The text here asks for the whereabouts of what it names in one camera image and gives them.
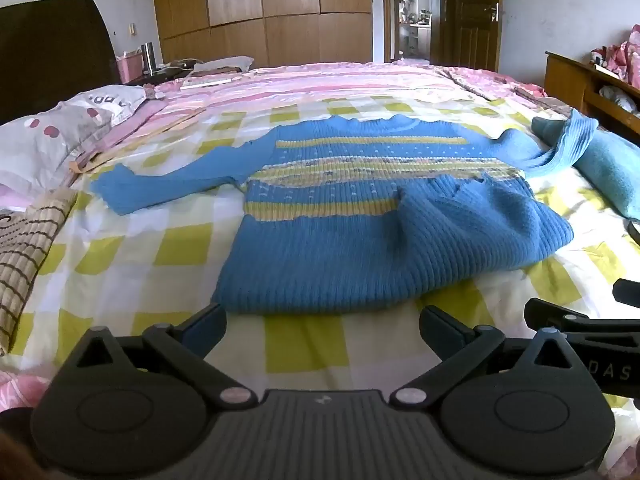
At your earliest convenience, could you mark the white flat book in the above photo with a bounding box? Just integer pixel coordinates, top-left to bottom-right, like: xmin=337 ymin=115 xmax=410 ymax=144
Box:
xmin=180 ymin=74 xmax=236 ymax=91

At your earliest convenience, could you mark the brown wooden door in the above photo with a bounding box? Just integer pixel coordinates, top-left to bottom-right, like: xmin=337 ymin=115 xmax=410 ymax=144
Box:
xmin=440 ymin=0 xmax=502 ymax=74

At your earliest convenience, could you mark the white plastic bag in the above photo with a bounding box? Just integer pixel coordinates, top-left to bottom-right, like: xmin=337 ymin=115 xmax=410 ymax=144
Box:
xmin=597 ymin=85 xmax=640 ymax=114

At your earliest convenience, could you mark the brown wooden wardrobe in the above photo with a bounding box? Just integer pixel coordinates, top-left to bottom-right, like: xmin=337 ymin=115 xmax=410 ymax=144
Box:
xmin=150 ymin=0 xmax=374 ymax=69

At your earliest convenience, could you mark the pink storage box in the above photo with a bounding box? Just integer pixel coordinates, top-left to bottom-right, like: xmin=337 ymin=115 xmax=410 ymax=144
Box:
xmin=116 ymin=52 xmax=146 ymax=82

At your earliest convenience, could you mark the teal knit garment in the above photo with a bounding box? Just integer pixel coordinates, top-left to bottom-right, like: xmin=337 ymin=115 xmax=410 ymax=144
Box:
xmin=531 ymin=116 xmax=640 ymax=221

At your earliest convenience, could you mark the yellow white checked bedsheet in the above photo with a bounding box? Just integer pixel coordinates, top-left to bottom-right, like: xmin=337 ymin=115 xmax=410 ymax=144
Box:
xmin=0 ymin=95 xmax=640 ymax=461

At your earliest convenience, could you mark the dark wooden headboard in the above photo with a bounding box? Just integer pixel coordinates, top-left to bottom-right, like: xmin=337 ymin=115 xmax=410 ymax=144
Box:
xmin=0 ymin=0 xmax=124 ymax=124

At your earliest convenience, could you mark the beige brown checked cloth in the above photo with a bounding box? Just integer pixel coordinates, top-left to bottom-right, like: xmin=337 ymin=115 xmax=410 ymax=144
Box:
xmin=0 ymin=189 xmax=79 ymax=357

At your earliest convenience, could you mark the blue striped knit sweater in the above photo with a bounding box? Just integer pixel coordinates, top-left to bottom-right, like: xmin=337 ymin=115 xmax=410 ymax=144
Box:
xmin=90 ymin=110 xmax=601 ymax=317

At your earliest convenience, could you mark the pink floral bedding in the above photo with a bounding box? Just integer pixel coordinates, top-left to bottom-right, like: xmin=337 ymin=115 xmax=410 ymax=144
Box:
xmin=590 ymin=25 xmax=640 ymax=86

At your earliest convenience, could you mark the wooden side desk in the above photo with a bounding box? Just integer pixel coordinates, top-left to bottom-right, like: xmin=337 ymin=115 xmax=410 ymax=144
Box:
xmin=544 ymin=50 xmax=640 ymax=132

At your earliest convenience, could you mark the pink striped quilt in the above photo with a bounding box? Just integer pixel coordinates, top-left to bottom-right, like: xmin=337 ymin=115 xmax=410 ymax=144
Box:
xmin=95 ymin=60 xmax=551 ymax=161

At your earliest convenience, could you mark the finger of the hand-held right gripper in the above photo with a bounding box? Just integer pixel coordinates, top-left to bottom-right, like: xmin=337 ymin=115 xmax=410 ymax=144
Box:
xmin=524 ymin=297 xmax=594 ymax=334
xmin=612 ymin=278 xmax=640 ymax=306

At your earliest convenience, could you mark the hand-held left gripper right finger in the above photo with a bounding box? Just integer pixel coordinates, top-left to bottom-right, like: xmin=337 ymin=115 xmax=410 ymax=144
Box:
xmin=390 ymin=305 xmax=586 ymax=408

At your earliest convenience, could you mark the grey white dotted pillow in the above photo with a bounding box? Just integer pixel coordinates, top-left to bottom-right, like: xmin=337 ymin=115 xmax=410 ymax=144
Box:
xmin=0 ymin=84 xmax=148 ymax=196

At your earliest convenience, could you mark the white folded cloth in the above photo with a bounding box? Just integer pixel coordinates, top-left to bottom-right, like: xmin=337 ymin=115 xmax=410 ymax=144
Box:
xmin=190 ymin=56 xmax=255 ymax=74

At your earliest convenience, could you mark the dark nightstand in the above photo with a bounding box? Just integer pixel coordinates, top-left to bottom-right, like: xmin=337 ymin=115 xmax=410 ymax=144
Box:
xmin=122 ymin=62 xmax=201 ymax=87

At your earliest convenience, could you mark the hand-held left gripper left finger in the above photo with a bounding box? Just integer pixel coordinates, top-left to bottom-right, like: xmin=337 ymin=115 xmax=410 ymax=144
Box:
xmin=62 ymin=304 xmax=253 ymax=408

